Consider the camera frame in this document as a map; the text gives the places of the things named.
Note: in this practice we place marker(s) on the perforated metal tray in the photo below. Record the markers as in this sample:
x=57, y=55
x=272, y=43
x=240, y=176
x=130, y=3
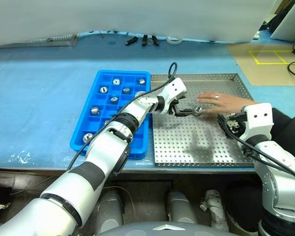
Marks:
x=186, y=147

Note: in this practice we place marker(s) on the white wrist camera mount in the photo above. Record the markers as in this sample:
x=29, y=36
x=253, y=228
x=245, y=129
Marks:
x=258, y=116
x=174, y=91

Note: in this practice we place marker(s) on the blue compartment tray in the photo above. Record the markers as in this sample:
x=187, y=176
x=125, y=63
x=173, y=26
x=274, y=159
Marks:
x=98, y=78

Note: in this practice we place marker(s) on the forearm in black sleeve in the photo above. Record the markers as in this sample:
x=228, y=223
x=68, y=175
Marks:
x=287, y=127

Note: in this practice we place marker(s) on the white board panel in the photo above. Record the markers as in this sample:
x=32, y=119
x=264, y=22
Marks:
x=288, y=24

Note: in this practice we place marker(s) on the bare person hand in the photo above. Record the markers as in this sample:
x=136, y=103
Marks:
x=223, y=101

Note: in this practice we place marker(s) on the black gripper finger part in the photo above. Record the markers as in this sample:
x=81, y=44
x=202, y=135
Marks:
x=144, y=40
x=155, y=40
x=130, y=40

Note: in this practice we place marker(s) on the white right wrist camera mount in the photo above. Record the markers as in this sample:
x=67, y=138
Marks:
x=258, y=116

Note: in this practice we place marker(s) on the grey rounded cylinder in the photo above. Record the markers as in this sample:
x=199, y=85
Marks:
x=180, y=206
x=110, y=209

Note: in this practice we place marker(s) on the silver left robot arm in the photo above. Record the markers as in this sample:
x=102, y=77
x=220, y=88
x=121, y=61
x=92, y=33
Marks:
x=100, y=152

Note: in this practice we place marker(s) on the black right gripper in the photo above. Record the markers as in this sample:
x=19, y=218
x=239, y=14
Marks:
x=236, y=124

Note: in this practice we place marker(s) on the white wrapped post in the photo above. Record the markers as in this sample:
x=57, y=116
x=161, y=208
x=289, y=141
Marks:
x=215, y=209

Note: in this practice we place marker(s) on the grey robot torso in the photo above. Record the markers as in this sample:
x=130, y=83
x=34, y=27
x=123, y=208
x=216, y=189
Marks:
x=159, y=228

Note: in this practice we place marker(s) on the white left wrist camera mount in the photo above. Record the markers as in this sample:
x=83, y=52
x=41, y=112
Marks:
x=174, y=91

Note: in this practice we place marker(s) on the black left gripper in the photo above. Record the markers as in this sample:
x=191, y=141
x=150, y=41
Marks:
x=169, y=108

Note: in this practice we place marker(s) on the brown cardboard sheet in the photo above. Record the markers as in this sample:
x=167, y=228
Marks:
x=268, y=71

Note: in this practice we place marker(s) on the white tape roll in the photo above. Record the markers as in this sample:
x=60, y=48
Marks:
x=174, y=40

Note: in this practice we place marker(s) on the perforated metal plate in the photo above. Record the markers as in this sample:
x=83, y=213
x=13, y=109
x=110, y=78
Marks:
x=46, y=40

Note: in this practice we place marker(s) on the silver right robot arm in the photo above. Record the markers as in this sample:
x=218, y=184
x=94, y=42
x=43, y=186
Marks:
x=273, y=157

